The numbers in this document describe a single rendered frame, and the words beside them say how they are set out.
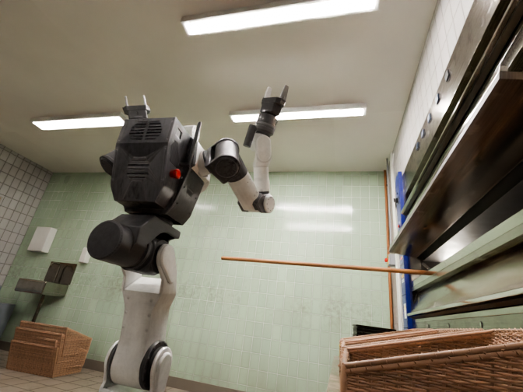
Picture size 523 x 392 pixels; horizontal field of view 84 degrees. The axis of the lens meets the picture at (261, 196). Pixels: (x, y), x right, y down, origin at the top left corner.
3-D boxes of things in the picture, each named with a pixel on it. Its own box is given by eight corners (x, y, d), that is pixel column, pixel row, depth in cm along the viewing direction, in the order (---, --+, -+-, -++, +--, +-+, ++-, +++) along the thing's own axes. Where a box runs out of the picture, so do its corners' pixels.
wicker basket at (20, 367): (46, 379, 277) (57, 347, 288) (-3, 369, 287) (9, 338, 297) (81, 372, 321) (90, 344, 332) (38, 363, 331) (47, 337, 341)
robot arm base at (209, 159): (245, 179, 104) (234, 152, 98) (212, 189, 106) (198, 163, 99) (243, 159, 116) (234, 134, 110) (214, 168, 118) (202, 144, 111)
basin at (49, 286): (50, 338, 367) (77, 264, 403) (22, 340, 335) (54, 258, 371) (22, 334, 379) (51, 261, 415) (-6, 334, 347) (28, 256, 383)
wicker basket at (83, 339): (57, 358, 285) (68, 327, 296) (7, 349, 293) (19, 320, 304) (89, 353, 330) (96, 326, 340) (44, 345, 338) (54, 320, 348)
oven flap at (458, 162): (388, 252, 228) (416, 258, 222) (499, 78, 70) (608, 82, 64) (388, 249, 229) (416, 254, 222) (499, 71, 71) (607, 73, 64)
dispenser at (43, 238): (47, 253, 423) (57, 229, 437) (41, 251, 413) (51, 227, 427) (33, 251, 430) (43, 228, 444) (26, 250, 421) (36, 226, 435)
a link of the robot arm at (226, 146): (248, 180, 107) (233, 150, 99) (226, 189, 108) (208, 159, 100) (247, 165, 116) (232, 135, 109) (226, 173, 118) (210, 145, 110)
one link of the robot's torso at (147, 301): (147, 402, 87) (156, 246, 90) (98, 391, 92) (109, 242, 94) (174, 376, 102) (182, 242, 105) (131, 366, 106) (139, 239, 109)
